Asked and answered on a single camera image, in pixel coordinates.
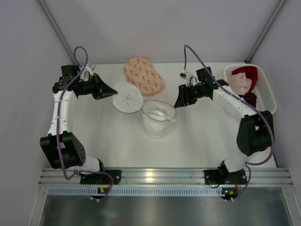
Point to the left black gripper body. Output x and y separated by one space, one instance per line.
96 86

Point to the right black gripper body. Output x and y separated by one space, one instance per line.
188 94

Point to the white bra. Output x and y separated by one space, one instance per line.
158 115

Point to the white round mesh laundry bag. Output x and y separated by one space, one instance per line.
130 100

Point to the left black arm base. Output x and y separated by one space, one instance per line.
110 177

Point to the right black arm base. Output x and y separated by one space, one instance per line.
217 177

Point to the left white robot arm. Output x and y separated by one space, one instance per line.
60 146

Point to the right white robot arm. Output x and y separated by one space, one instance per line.
255 128

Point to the pink floral laundry bag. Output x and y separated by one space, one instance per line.
141 73

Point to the white plastic laundry basket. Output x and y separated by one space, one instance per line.
265 97

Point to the pink garment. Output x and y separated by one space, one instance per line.
239 83

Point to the black garment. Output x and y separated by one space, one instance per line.
250 98

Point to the red garment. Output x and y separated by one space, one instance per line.
251 73

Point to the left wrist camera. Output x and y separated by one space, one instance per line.
89 68

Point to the white slotted cable duct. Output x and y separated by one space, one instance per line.
141 191

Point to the aluminium mounting rail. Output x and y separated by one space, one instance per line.
260 177

